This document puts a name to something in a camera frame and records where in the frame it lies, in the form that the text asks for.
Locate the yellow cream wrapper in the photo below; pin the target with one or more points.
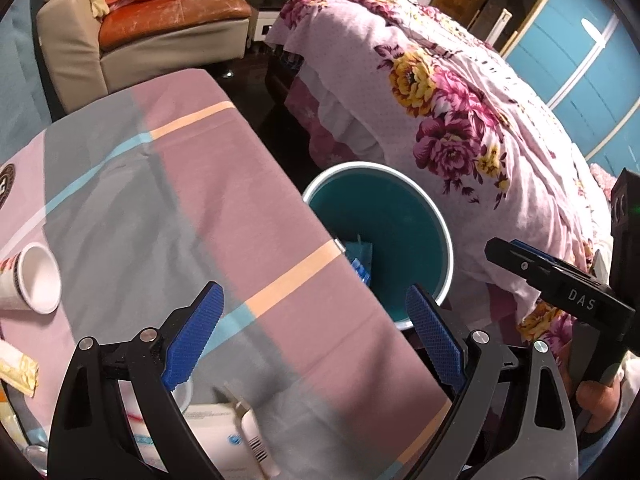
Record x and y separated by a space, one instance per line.
20 370

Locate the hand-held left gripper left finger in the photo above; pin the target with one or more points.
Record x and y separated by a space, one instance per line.
192 330

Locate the pink grey patchwork tablecloth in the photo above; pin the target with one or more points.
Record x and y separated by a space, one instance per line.
200 160

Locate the white low cabinet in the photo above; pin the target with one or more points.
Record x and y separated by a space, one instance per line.
262 25

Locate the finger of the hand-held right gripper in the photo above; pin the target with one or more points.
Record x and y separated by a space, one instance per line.
520 262
525 247

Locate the white paper cup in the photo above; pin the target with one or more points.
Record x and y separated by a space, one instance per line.
37 280

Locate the white handheld device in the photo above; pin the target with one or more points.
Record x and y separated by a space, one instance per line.
252 435

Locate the orange leather seat cushion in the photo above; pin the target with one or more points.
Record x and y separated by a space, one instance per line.
175 15

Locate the small white plastic cup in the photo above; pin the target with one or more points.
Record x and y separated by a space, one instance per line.
184 395

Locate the blue wardrobe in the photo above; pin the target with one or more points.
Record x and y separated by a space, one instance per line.
565 60

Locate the blue plastic wrapper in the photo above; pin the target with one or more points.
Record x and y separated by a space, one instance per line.
360 255

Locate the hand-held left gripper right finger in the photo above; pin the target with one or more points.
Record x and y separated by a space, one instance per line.
435 335

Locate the beige armchair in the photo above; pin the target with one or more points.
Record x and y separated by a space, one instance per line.
150 45

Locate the teal bin with white rim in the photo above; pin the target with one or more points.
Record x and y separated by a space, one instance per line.
390 210

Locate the white flat box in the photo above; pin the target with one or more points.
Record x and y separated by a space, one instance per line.
210 435

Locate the pink floral bedspread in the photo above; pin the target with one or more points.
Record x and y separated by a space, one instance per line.
450 60

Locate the person's right hand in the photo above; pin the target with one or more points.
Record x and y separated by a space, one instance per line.
597 405

